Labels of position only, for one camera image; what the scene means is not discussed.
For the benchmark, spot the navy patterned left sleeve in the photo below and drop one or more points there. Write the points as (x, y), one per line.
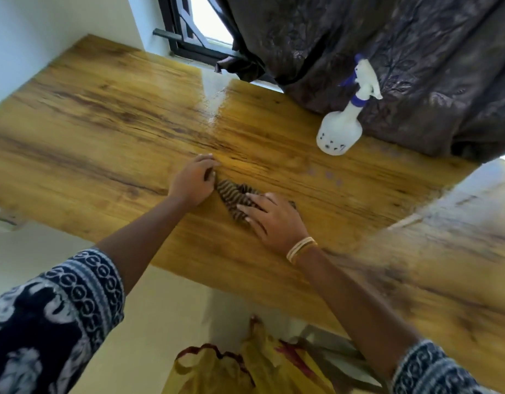
(51, 324)

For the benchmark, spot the yellow dress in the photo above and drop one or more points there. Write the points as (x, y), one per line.
(269, 365)

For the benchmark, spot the white wall socket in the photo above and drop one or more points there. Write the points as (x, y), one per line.
(6, 219)

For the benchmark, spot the person's right forearm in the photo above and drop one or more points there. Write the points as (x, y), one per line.
(359, 311)

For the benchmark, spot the person's right hand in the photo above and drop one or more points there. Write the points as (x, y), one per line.
(277, 225)

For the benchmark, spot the person's left hand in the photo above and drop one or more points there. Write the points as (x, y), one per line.
(193, 182)

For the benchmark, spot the gold bangles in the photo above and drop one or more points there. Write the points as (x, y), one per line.
(299, 247)

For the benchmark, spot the striped brown cloth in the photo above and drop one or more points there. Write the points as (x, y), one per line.
(232, 194)

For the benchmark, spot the black window frame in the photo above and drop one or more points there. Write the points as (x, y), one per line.
(174, 20)

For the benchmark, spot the navy patterned sleeve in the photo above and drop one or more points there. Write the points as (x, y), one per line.
(51, 324)
(429, 373)

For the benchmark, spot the brown leaf-patterned curtain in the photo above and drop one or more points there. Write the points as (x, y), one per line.
(421, 45)

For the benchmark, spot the white spray bottle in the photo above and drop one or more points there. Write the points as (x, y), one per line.
(338, 131)

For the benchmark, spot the navy patterned right sleeve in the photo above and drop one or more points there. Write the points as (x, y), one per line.
(429, 373)

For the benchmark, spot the person's left forearm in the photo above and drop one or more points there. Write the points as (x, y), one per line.
(145, 242)

